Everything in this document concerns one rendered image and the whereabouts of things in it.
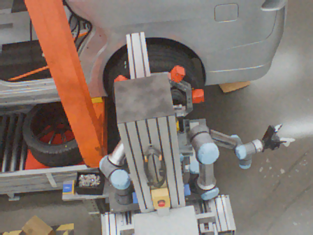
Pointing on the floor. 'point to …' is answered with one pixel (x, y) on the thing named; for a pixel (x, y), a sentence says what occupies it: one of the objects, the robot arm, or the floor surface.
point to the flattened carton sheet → (233, 86)
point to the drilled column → (93, 208)
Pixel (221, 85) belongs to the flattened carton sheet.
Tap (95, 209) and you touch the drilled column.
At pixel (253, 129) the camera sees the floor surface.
